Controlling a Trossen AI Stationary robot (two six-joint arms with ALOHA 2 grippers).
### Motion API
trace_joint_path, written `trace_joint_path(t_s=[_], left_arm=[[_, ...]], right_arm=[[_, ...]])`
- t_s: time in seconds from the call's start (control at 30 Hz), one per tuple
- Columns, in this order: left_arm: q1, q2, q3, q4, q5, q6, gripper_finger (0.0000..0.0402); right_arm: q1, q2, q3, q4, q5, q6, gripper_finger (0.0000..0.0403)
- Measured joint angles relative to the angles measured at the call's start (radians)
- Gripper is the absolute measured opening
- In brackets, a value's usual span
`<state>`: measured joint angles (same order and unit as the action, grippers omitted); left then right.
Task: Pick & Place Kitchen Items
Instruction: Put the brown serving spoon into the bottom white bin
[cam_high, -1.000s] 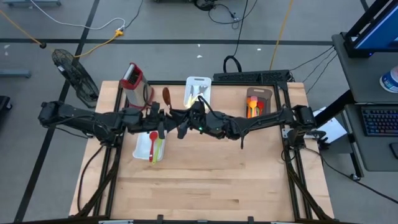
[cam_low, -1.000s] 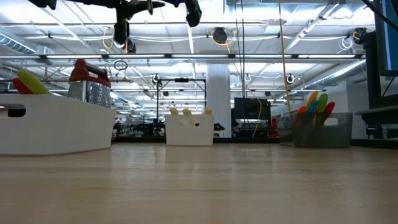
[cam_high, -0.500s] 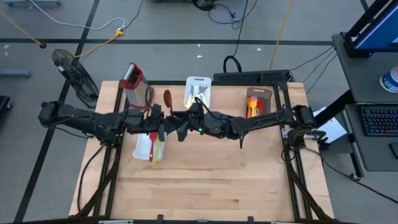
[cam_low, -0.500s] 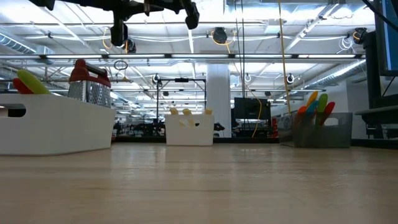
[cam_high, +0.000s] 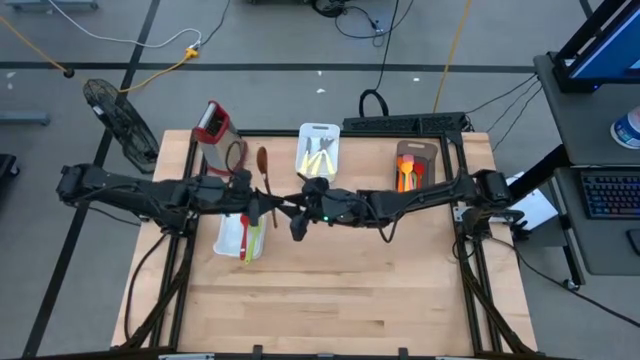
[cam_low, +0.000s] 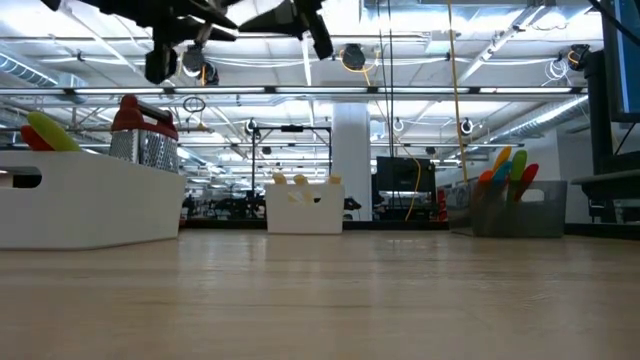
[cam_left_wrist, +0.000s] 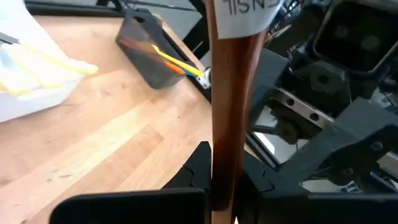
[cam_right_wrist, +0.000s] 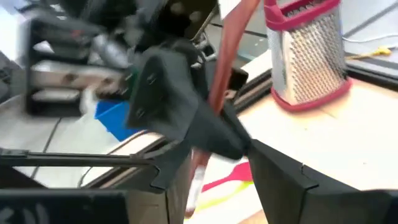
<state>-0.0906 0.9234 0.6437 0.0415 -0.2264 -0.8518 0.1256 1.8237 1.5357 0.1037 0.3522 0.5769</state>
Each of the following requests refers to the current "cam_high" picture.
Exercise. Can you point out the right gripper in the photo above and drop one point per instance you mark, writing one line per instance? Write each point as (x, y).
(340, 207)

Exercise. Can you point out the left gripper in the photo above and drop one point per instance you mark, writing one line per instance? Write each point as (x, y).
(222, 192)

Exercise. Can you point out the long green silicone spoon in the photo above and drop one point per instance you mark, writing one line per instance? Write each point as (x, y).
(254, 242)

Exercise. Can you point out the red silicone spoon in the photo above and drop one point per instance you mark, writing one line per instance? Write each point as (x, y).
(244, 240)

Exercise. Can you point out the brown wooden spoon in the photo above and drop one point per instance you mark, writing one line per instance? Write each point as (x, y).
(262, 160)

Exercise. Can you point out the large white plastic bin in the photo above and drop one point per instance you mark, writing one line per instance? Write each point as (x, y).
(227, 237)

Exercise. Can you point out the small white plastic bin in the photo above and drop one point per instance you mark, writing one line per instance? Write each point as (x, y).
(320, 131)

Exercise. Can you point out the yellow silicone spatula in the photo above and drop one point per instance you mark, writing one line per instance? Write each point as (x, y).
(407, 170)

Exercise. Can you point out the small green silicone spatula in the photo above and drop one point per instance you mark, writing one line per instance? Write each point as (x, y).
(414, 182)

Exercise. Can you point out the pink silicone spatula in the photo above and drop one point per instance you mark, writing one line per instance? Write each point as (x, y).
(408, 159)

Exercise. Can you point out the red silicone spatula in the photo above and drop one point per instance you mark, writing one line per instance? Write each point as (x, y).
(419, 170)

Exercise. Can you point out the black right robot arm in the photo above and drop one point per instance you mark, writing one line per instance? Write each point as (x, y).
(425, 197)

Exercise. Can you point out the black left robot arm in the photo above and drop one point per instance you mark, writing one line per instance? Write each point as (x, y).
(125, 192)

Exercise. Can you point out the red and steel container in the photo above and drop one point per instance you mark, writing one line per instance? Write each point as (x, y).
(215, 150)

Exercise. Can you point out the black perforated power strip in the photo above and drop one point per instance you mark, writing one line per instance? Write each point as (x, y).
(400, 123)

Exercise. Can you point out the grey translucent plastic bin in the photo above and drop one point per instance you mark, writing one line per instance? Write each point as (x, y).
(417, 149)

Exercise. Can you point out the black floor fan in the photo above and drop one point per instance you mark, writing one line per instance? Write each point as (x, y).
(120, 120)

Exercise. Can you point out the grey furniture foot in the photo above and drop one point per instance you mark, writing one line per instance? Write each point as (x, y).
(50, 5)
(25, 118)

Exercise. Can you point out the black chair caster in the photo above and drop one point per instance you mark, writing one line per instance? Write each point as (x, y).
(6, 167)

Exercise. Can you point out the grey computer desk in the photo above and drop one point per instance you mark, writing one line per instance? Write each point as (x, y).
(575, 125)

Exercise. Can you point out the black backlit keyboard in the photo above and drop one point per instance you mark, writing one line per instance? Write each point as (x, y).
(610, 195)

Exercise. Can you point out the white and blue tub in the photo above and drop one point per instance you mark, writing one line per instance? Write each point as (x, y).
(627, 130)

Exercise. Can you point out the black computer monitor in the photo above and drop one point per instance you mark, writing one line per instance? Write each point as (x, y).
(610, 50)

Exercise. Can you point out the black table edge bracket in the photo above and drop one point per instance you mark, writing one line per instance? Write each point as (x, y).
(403, 354)
(257, 352)

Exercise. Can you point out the black aluminium table frame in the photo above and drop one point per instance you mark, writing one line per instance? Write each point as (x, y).
(453, 137)

